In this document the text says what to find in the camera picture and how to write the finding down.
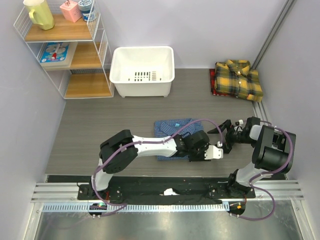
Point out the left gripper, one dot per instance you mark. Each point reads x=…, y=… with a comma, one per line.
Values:
x=202, y=157

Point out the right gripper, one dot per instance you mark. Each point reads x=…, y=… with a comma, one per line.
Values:
x=227, y=146

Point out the blue checked long sleeve shirt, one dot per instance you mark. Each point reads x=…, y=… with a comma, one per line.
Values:
x=165, y=128

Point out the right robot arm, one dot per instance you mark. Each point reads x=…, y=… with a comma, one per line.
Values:
x=273, y=152

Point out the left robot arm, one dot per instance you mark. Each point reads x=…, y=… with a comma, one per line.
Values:
x=119, y=151

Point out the white paper scrap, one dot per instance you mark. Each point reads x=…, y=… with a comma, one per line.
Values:
x=170, y=192

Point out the yellow plaid folded shirt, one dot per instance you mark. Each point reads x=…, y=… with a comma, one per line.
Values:
x=238, y=79

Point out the white plastic basket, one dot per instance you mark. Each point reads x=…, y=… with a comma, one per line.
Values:
x=143, y=71

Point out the blue white picture book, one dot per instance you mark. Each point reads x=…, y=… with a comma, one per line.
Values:
x=55, y=54

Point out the blue white round tin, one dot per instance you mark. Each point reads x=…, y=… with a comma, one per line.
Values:
x=87, y=10

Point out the pink box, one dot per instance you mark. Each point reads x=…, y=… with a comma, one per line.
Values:
x=70, y=11

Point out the yellow plastic pitcher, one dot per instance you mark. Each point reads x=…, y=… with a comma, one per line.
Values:
x=41, y=13

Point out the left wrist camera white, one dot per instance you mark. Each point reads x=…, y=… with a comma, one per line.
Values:
x=214, y=152

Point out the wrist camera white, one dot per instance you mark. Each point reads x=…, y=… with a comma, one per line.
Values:
x=238, y=125
x=214, y=152

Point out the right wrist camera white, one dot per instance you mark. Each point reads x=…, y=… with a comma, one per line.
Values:
x=238, y=125

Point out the white slotted cable duct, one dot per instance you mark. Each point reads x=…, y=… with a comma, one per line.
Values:
x=90, y=207

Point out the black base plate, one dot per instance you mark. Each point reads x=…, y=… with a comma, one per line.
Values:
x=144, y=190

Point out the aluminium frame rail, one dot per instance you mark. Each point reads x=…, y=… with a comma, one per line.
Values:
x=68, y=191

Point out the white wire shelf rack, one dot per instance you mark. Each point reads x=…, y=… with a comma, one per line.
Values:
x=75, y=53

